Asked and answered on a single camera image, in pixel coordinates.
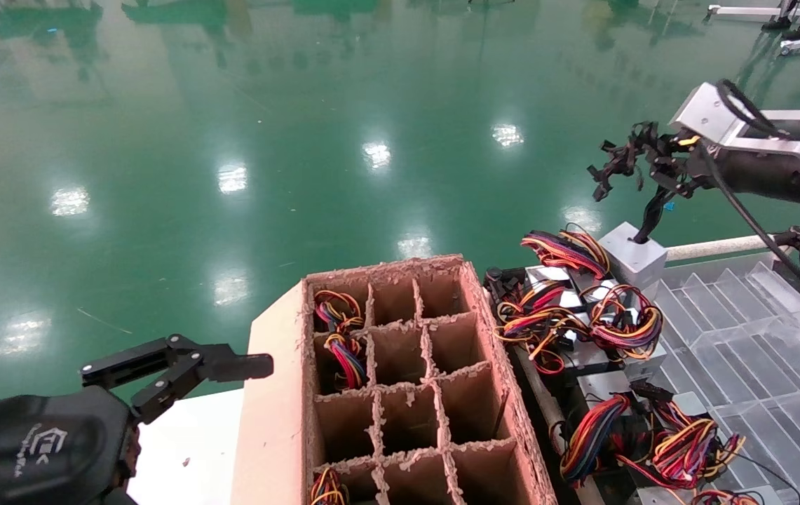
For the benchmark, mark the brown cardboard divider box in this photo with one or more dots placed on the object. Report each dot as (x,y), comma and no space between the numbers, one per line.
(273,421)

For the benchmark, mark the beige cart rail pipe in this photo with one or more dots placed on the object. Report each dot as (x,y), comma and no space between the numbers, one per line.
(547,407)

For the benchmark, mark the clear plastic compartment tray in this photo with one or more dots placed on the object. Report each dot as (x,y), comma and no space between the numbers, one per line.
(757,351)

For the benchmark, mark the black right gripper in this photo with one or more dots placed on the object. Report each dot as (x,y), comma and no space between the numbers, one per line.
(757,175)

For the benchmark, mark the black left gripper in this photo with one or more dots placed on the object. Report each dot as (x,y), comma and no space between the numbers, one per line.
(35,449)

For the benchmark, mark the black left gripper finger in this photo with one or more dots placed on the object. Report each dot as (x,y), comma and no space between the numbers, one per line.
(231,366)

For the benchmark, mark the black pipe corner joint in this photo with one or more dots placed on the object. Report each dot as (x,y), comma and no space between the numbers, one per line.
(796,238)

